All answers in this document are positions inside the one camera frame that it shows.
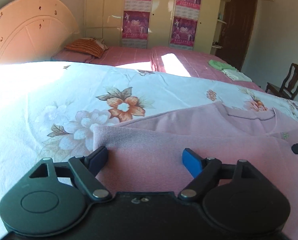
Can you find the dark wooden chair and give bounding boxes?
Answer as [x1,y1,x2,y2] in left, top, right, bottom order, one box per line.
[265,63,298,100]

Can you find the pink checked bed cover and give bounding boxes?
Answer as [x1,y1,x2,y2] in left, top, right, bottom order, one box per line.
[51,46,263,92]

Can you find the cream wardrobe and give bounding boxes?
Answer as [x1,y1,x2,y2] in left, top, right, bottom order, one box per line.
[83,0,277,55]

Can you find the lower right purple poster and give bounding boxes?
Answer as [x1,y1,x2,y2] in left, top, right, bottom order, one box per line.
[169,17,198,50]

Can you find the cream wooden headboard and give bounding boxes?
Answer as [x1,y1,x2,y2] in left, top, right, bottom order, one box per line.
[0,0,81,64]

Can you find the pink knit sweater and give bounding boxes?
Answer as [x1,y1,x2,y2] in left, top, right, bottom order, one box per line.
[94,102,298,239]

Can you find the green folded cloth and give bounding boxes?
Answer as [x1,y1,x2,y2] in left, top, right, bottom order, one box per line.
[208,60,237,71]

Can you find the white floral bed sheet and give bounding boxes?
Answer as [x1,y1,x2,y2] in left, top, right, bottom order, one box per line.
[0,61,298,238]

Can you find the dark brown door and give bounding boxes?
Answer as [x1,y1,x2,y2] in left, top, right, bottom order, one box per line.
[216,0,257,70]

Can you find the orange striped pillow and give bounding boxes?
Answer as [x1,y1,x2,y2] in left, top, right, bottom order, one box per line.
[64,37,109,59]

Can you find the white folded cloth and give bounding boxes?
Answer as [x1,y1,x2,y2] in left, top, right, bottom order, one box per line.
[222,69,252,82]

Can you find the upper right purple poster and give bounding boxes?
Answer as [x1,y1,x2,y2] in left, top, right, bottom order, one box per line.
[174,0,201,21]

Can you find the lower left purple poster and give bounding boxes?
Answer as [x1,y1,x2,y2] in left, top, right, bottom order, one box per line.
[121,11,150,49]

